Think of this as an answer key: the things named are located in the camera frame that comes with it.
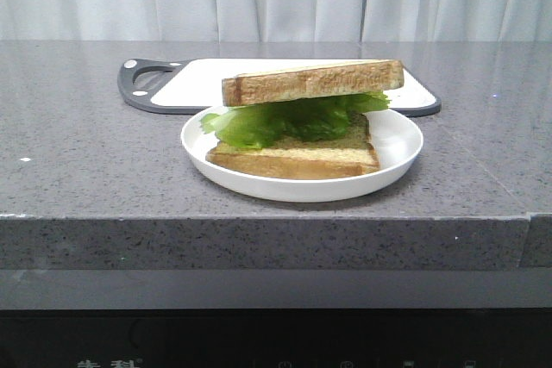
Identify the white round plate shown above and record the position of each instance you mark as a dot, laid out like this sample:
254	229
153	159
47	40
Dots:
396	138

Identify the green lettuce leaf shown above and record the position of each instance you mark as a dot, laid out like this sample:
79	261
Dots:
307	119

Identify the white cutting board grey rim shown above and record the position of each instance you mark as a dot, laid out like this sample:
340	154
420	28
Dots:
190	86

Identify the bread slice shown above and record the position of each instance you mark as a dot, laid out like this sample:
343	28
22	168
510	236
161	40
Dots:
290	158
325	80

